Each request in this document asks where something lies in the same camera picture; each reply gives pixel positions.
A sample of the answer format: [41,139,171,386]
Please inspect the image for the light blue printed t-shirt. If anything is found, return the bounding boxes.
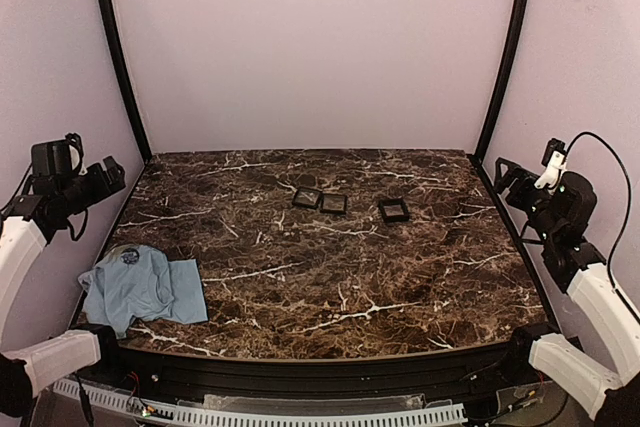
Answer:
[78,244,208,339]

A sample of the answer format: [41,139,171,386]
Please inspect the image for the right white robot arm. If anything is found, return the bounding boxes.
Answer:
[494,153,639,426]

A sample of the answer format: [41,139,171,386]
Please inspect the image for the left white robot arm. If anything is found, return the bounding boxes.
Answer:
[1,156,125,418]

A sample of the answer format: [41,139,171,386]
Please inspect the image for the right black display box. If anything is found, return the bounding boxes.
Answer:
[378,198,410,224]

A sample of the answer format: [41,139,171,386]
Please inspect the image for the black display box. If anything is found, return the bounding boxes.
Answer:
[320,193,348,215]
[292,187,322,209]
[378,198,410,224]

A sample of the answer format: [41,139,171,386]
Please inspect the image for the middle black display box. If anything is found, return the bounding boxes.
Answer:
[320,193,348,215]

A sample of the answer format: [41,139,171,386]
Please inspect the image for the left black display box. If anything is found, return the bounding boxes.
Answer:
[292,187,322,209]

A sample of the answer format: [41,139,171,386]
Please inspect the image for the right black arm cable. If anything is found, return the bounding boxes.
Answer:
[564,131,630,293]

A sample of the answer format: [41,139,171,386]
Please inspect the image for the black front frame rail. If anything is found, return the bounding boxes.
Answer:
[79,343,539,401]

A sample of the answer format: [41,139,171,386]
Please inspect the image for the left black frame post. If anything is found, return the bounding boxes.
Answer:
[97,0,153,164]

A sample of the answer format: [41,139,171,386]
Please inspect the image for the black frame post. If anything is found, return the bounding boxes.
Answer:
[473,0,528,164]
[97,0,153,164]

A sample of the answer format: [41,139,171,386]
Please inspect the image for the white slotted cable duct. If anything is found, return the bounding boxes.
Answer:
[52,378,468,427]

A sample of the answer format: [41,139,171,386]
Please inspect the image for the right black frame post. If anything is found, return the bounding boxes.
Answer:
[473,0,528,164]

